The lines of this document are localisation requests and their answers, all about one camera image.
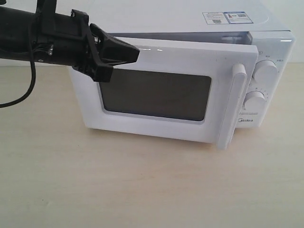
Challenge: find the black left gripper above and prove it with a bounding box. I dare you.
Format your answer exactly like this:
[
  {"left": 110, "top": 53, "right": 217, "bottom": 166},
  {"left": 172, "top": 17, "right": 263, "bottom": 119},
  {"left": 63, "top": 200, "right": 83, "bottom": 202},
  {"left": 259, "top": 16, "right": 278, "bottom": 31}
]
[{"left": 35, "top": 9, "right": 140, "bottom": 83}]

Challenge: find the white microwave door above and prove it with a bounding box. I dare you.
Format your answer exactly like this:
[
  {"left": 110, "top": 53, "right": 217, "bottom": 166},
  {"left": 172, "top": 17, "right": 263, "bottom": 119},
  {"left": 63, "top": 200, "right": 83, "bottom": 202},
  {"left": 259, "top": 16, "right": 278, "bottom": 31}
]
[{"left": 69, "top": 38, "right": 258, "bottom": 149}]

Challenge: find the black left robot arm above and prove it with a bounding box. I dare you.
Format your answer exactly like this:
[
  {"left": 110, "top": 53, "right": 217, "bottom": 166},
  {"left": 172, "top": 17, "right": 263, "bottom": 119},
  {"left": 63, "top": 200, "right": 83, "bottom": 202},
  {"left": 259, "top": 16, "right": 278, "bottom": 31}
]
[{"left": 0, "top": 0, "right": 140, "bottom": 82}]

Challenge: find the white plastic control knob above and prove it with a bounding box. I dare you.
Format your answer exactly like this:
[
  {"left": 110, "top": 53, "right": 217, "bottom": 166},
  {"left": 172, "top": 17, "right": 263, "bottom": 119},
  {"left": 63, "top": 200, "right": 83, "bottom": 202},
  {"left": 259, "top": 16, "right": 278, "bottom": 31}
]
[
  {"left": 244, "top": 91, "right": 266, "bottom": 111},
  {"left": 253, "top": 60, "right": 278, "bottom": 83}
]

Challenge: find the white Midea microwave oven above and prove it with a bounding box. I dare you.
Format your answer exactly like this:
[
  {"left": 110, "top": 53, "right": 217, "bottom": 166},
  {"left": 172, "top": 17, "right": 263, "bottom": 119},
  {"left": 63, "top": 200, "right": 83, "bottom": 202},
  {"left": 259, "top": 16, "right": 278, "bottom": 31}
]
[{"left": 68, "top": 0, "right": 296, "bottom": 130}]

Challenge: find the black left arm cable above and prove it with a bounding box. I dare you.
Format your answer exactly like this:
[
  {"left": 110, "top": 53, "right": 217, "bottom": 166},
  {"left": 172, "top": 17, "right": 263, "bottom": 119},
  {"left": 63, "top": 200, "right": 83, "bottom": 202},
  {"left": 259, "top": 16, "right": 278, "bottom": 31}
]
[{"left": 0, "top": 45, "right": 37, "bottom": 109}]

